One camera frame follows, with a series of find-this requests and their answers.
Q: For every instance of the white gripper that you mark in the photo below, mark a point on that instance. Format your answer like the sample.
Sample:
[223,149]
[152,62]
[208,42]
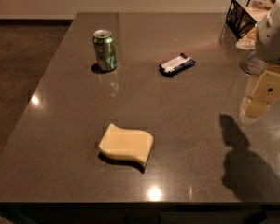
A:
[272,42]

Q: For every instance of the blue white rxbar wrapper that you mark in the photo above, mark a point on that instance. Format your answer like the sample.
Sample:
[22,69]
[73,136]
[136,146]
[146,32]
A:
[176,65]

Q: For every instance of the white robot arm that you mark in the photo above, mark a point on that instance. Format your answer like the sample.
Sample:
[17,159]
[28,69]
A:
[250,40]

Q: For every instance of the clear glass bowl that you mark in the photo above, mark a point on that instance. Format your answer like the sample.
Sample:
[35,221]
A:
[252,64]

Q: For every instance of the yellow wavy sponge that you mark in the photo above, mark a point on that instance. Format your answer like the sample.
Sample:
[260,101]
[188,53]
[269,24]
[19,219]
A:
[126,145]

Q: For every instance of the green soda can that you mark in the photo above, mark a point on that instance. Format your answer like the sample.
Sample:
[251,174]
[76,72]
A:
[104,47]

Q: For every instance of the black wire basket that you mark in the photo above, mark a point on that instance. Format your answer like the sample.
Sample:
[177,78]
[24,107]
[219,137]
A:
[243,15]

